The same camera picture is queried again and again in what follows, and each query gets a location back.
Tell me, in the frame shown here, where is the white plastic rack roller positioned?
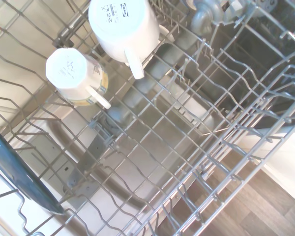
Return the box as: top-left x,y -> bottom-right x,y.
158,24 -> 176,45

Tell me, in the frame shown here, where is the small white mug yellow print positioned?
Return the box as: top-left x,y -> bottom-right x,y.
45,48 -> 112,110

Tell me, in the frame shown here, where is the grey plastic water inlet connector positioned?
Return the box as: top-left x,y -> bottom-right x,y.
190,0 -> 236,35

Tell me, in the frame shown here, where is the dark teal plate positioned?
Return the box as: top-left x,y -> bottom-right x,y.
0,121 -> 66,215

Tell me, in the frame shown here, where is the white IKEA mug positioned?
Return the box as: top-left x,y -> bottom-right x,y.
88,0 -> 161,80

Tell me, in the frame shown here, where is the grey wire dishwasher rack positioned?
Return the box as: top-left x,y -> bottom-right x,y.
0,0 -> 295,236

